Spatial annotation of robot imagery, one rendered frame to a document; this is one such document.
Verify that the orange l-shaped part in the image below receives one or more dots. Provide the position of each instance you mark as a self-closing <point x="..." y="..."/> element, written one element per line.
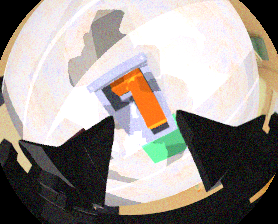
<point x="144" y="97"/>

